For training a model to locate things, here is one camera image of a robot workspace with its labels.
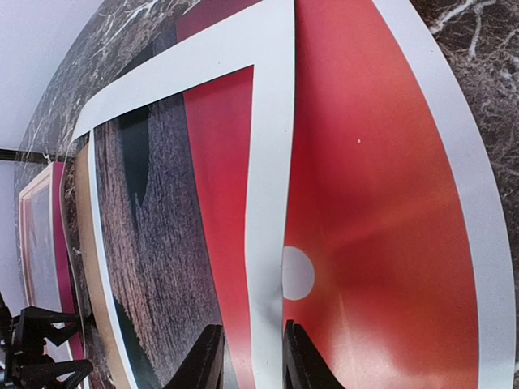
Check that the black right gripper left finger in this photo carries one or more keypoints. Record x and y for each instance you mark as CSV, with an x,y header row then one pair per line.
x,y
202,368

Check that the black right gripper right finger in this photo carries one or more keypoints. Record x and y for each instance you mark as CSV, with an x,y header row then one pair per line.
x,y
303,366

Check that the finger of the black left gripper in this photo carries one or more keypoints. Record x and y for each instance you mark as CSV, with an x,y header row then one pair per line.
x,y
36,327
46,373

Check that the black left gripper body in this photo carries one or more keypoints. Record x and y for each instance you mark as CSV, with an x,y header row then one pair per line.
x,y
11,346

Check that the light wooden picture frame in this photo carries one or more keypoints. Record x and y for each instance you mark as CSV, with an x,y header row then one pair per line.
x,y
50,176

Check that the brown cardboard backing board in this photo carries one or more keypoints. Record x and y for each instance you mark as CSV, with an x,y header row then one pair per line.
x,y
96,273

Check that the red and grey photo print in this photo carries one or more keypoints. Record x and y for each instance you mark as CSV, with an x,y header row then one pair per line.
x,y
395,259

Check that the white mat board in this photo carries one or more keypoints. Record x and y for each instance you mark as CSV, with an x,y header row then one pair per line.
x,y
261,36

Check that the black left enclosure post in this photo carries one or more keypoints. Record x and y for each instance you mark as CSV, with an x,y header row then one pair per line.
x,y
26,156

